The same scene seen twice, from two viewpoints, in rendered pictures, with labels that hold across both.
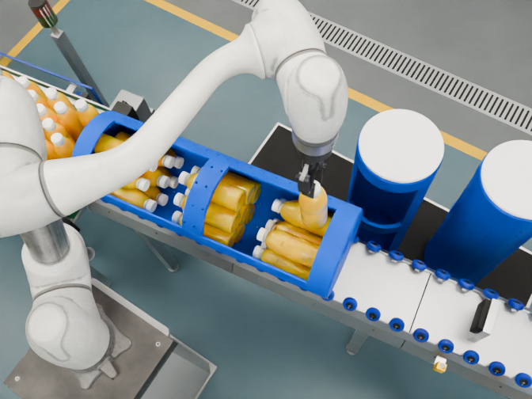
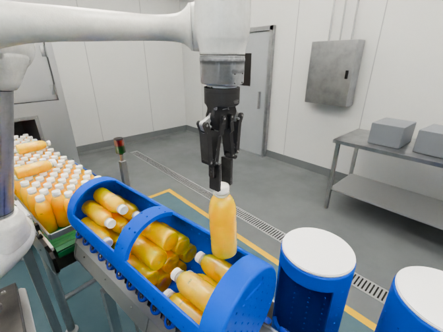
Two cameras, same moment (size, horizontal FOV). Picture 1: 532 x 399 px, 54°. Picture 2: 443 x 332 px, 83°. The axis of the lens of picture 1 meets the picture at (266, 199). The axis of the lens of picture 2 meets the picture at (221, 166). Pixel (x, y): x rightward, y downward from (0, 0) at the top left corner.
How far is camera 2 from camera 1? 0.86 m
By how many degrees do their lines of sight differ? 43
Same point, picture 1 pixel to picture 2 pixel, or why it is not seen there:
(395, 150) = (312, 251)
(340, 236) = (245, 273)
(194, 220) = (124, 242)
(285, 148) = not seen: hidden behind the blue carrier
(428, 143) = (341, 252)
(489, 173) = (404, 286)
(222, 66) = (159, 16)
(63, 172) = not seen: outside the picture
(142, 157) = (46, 8)
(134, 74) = not seen: hidden behind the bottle
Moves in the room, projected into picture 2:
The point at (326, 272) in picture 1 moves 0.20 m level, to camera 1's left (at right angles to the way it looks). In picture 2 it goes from (221, 311) to (138, 304)
